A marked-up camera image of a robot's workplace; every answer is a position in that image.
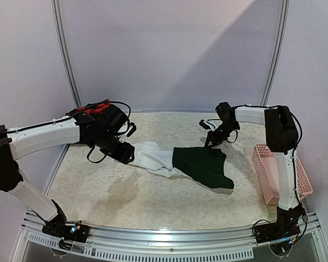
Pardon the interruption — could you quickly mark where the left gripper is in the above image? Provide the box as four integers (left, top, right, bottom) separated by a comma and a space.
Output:
92, 130, 136, 164

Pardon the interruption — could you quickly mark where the dark green garment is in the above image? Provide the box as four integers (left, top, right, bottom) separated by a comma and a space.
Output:
172, 147, 234, 189

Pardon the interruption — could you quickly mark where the red black plaid shirt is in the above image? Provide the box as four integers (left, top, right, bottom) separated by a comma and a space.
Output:
66, 99, 111, 116

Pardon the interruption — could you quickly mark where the white cloth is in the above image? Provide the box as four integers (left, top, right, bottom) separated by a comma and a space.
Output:
129, 141, 202, 186

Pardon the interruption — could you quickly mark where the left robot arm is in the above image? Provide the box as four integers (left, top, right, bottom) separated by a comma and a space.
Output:
0, 99, 137, 237

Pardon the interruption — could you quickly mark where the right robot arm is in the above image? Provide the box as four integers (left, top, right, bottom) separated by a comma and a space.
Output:
204, 102, 304, 238

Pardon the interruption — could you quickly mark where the pink plastic laundry basket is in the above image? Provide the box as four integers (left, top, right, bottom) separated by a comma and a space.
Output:
252, 144, 313, 206

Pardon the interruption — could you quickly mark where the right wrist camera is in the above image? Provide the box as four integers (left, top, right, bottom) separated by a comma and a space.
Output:
199, 120, 218, 131

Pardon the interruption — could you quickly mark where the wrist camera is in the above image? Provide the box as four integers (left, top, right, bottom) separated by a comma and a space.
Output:
199, 120, 218, 131
124, 122, 137, 137

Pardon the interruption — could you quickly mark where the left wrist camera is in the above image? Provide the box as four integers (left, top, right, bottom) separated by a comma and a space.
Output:
124, 122, 137, 137

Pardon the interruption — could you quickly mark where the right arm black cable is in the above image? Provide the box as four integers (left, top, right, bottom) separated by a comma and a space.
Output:
206, 105, 304, 153

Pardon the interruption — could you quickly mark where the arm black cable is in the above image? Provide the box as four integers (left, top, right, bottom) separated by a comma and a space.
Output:
0, 100, 132, 164
206, 105, 304, 153

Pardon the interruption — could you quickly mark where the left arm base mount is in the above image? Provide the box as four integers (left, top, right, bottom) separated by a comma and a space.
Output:
42, 216, 90, 243

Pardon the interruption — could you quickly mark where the aluminium front rail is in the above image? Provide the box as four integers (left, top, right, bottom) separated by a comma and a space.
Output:
13, 211, 328, 261

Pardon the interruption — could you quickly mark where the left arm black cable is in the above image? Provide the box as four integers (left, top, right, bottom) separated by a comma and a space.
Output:
0, 100, 132, 164

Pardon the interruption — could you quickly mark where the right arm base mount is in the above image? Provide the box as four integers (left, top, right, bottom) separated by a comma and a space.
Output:
252, 215, 308, 245

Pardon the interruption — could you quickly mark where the left aluminium corner post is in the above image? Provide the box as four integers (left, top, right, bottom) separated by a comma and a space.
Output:
51, 0, 82, 107

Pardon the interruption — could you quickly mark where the aluminium corner post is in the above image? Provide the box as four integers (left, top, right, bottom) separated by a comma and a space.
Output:
260, 0, 290, 106
51, 0, 82, 107

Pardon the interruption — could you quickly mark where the right aluminium corner post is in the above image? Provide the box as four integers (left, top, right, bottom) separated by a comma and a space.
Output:
260, 0, 290, 106

